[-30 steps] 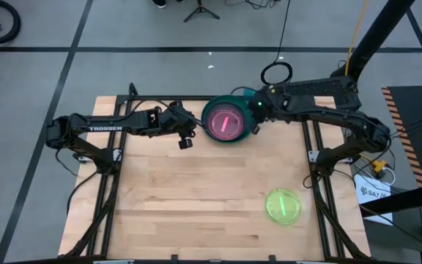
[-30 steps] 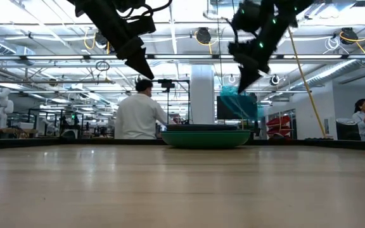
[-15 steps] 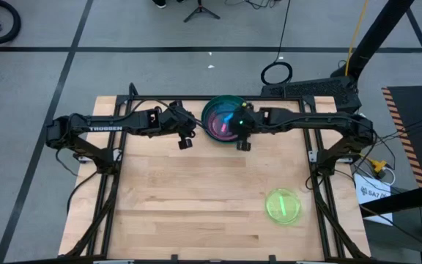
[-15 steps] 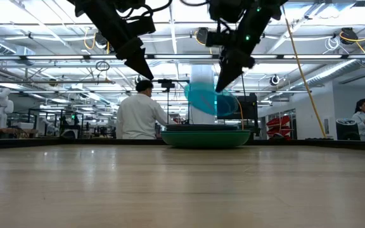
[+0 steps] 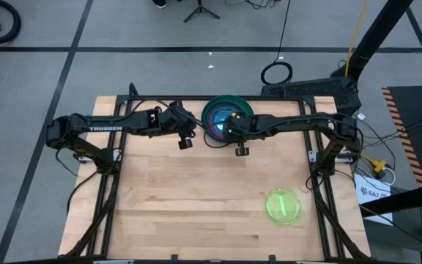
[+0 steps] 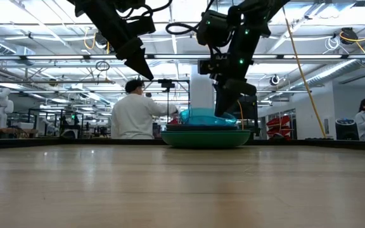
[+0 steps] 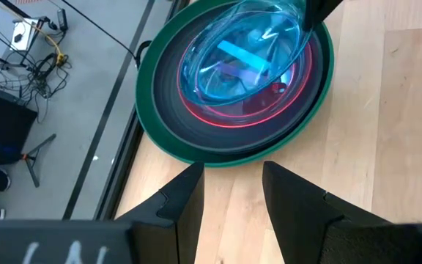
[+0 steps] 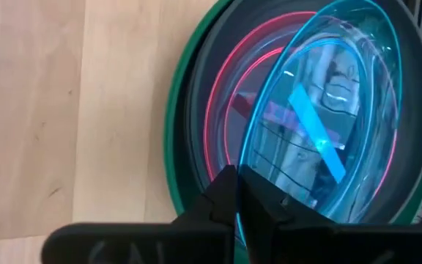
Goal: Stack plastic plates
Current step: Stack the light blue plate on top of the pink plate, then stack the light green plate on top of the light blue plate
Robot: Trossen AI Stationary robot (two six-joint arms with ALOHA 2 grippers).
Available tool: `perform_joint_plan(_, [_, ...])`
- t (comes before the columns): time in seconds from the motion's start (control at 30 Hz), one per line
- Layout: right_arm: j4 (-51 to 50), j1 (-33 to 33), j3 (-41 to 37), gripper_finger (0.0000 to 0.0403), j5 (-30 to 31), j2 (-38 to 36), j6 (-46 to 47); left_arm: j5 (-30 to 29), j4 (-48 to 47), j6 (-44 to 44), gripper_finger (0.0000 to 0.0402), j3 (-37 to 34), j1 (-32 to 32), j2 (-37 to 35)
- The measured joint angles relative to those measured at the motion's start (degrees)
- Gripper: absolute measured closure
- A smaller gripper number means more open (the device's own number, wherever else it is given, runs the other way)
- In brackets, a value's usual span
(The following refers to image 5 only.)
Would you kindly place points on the pink transparent plastic plate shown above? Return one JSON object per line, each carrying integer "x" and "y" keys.
{"x": 214, "y": 129}

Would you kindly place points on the black floor mat striped edge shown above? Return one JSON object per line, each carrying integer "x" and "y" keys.
{"x": 409, "y": 110}

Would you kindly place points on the black metal beam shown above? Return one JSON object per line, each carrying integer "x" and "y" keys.
{"x": 409, "y": 199}

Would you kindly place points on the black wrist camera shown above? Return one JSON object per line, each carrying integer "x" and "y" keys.
{"x": 242, "y": 150}
{"x": 185, "y": 143}

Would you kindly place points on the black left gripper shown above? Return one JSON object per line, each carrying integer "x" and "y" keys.
{"x": 170, "y": 119}

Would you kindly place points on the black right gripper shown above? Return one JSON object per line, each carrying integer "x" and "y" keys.
{"x": 244, "y": 126}

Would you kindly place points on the black perforated computer case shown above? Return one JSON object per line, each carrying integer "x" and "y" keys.
{"x": 306, "y": 89}

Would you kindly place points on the black camera tripod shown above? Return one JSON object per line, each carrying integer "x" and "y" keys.
{"x": 200, "y": 9}

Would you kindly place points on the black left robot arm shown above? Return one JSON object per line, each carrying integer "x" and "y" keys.
{"x": 101, "y": 126}

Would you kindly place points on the person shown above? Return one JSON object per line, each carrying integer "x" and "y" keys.
{"x": 159, "y": 3}

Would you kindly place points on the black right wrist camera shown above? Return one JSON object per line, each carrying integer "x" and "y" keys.
{"x": 242, "y": 150}

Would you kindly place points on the black slanted post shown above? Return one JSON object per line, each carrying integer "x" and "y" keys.
{"x": 376, "y": 33}

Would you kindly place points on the lime transparent plastic plate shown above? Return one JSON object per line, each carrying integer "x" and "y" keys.
{"x": 291, "y": 205}

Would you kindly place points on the blue transparent plastic plate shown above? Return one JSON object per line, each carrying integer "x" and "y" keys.
{"x": 220, "y": 118}

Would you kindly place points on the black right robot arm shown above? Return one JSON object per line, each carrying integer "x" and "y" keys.
{"x": 299, "y": 122}

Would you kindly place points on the yellow power plug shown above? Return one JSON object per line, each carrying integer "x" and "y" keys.
{"x": 378, "y": 165}

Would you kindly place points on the black aluminium table frame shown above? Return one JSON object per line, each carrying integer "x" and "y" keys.
{"x": 277, "y": 98}

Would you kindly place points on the white printed sign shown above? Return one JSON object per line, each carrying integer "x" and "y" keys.
{"x": 370, "y": 190}

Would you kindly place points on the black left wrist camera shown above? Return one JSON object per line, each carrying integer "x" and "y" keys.
{"x": 185, "y": 143}

